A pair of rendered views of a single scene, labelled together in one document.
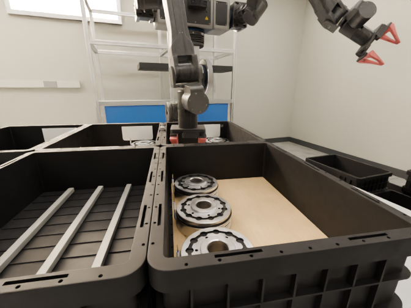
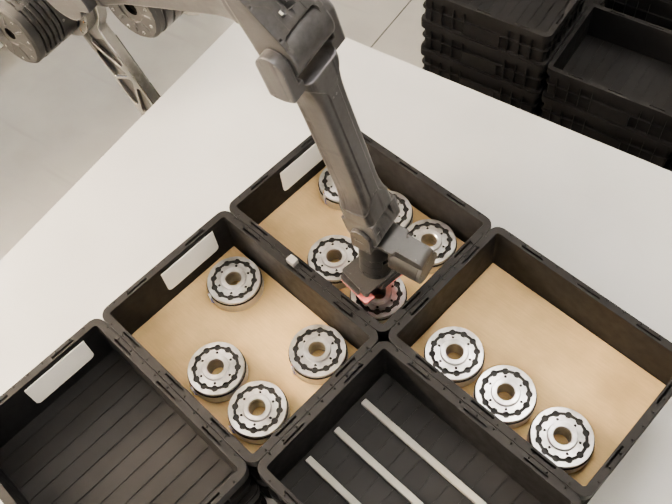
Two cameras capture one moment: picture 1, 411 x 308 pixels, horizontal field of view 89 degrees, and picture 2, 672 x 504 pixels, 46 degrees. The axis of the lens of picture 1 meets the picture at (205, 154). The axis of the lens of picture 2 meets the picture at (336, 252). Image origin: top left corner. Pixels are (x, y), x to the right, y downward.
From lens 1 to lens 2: 115 cm
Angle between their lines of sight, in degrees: 46
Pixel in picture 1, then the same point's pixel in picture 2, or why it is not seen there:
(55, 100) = not seen: outside the picture
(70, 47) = not seen: outside the picture
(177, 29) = (370, 193)
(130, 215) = (428, 442)
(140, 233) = (554, 482)
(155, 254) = (578, 488)
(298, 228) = (586, 350)
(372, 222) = (656, 351)
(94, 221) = (407, 474)
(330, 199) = (615, 325)
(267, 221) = (556, 358)
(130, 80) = not seen: outside the picture
